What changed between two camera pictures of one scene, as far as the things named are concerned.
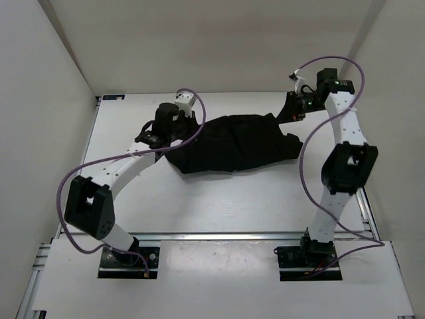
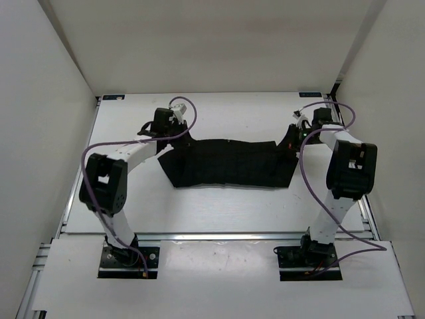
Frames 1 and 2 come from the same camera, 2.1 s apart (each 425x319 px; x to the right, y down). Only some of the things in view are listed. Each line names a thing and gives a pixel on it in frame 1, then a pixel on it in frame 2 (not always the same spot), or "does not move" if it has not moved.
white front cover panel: x=218 y=276 does not move
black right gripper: x=289 y=111 to x=289 y=141
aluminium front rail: x=249 y=237 does not move
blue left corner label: x=120 y=97 does not move
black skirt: x=232 y=141 to x=234 y=162
